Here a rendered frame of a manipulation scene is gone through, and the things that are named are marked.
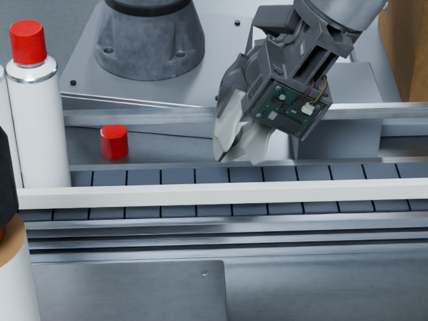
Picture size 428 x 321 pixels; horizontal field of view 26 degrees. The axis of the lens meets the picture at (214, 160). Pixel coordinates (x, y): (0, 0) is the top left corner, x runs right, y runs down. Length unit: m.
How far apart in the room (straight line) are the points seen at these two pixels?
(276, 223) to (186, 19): 0.34
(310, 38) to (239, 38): 0.44
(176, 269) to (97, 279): 0.08
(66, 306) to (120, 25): 0.43
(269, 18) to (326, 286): 0.29
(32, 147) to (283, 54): 0.27
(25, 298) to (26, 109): 0.28
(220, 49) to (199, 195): 0.35
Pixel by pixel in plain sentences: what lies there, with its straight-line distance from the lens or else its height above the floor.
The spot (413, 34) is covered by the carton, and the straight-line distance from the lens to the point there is 1.18.
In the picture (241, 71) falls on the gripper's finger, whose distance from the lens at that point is 0.93.
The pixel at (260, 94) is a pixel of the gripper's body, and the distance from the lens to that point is 0.89.
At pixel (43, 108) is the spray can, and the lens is 0.95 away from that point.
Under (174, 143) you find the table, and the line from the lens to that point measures 1.18.
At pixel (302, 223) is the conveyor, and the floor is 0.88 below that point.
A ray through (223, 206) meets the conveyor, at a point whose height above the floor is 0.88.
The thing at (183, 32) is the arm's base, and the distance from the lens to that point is 1.21.
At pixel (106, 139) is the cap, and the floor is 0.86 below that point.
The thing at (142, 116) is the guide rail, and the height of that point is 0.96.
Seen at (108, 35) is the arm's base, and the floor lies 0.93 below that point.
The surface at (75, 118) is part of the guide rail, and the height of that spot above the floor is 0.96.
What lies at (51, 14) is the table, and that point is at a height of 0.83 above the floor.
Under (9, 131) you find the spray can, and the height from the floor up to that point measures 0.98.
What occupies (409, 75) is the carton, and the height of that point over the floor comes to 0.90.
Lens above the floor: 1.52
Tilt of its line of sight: 37 degrees down
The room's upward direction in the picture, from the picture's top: straight up
